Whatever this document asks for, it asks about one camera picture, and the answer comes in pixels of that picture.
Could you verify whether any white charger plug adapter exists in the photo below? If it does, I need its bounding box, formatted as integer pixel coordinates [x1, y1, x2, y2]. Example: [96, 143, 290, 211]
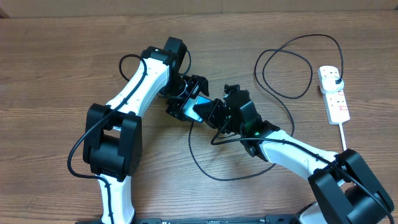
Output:
[320, 77, 345, 94]

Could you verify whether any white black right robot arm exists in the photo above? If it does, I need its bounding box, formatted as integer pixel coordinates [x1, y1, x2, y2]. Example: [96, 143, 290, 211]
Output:
[193, 85, 394, 223]

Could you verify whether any white power strip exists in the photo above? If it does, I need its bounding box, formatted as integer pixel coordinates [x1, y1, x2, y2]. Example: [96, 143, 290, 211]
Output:
[317, 65, 350, 125]

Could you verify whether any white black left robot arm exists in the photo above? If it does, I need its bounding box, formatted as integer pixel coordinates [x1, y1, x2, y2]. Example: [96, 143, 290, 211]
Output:
[80, 37, 209, 223]

